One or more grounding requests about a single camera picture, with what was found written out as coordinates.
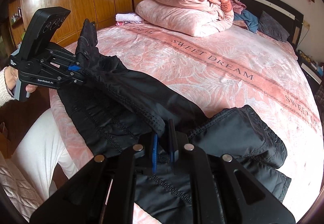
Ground pink sweet dream bedspread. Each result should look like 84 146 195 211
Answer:
49 20 324 224

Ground cluttered bedside table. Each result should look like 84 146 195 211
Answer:
296 50 323 95

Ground person's white trouser leg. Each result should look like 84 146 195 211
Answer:
11 109 78 201

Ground pink garment on bed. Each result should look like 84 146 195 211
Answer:
230 0 247 14

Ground folded pink quilt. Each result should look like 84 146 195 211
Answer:
136 0 234 37

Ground black padded pants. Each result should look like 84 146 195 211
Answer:
58 20 295 223

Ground dark grey pillow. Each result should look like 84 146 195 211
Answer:
258 11 289 42

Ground folded white pink towel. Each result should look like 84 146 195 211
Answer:
115 13 145 26

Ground left forearm cream sweater sleeve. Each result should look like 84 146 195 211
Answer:
0 67 14 107

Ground person's left hand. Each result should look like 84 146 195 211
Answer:
4 66 37 93

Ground black bed headboard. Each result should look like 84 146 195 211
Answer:
239 0 304 49

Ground cream cable-knit sweater torso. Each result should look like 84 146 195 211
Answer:
1 153 43 222

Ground blue garment on bed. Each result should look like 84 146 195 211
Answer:
234 9 259 33

